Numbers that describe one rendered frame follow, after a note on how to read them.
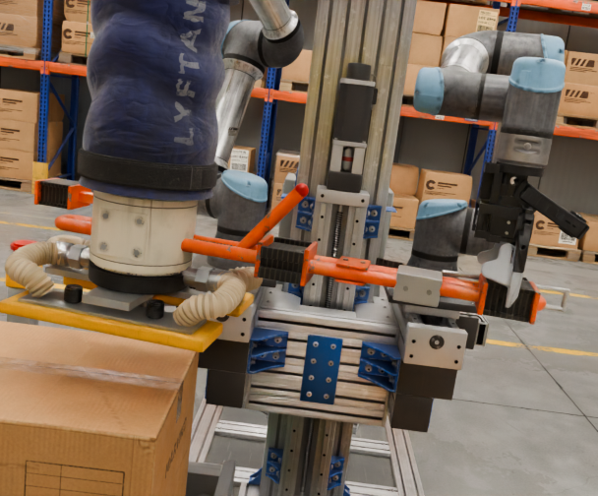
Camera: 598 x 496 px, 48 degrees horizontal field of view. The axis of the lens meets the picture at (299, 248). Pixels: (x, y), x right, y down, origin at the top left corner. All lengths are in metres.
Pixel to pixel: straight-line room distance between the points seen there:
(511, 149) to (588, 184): 9.27
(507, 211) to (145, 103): 0.56
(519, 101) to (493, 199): 0.15
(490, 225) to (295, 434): 1.05
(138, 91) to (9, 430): 0.54
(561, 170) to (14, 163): 7.28
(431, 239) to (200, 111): 0.78
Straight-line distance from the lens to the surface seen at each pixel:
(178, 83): 1.05
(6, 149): 9.17
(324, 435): 1.92
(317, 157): 1.80
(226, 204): 1.65
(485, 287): 1.04
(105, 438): 1.07
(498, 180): 1.05
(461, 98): 1.13
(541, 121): 1.04
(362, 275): 1.05
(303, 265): 1.05
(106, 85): 1.08
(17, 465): 1.14
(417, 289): 1.05
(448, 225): 1.66
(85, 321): 1.08
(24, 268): 1.15
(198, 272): 1.13
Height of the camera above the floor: 1.45
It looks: 12 degrees down
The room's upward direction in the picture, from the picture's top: 7 degrees clockwise
